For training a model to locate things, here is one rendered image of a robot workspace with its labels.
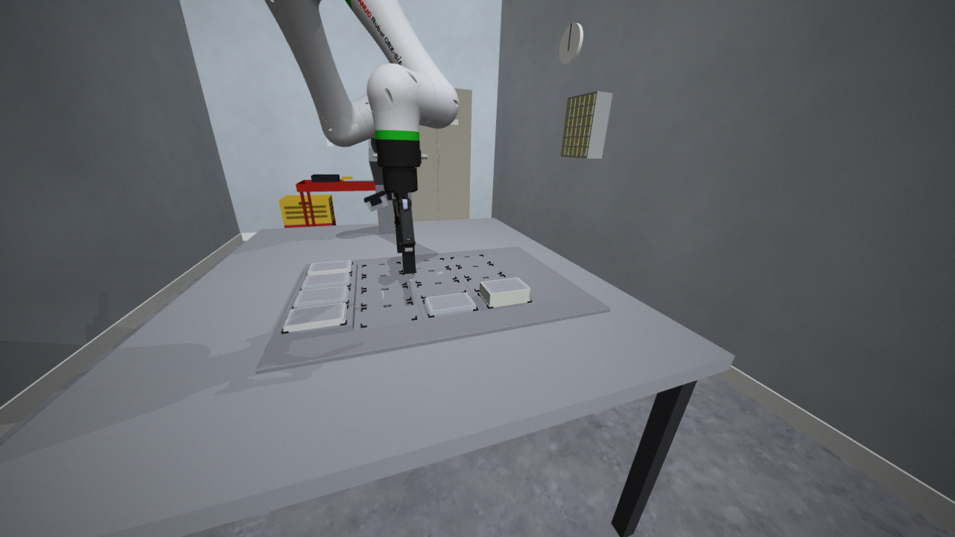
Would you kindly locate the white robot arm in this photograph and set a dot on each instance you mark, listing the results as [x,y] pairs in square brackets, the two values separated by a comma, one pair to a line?
[399,99]

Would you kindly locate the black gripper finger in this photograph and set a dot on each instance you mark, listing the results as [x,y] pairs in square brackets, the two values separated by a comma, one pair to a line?
[406,225]
[398,232]

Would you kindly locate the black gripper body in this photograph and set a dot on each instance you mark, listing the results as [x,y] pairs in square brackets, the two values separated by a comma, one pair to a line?
[400,181]

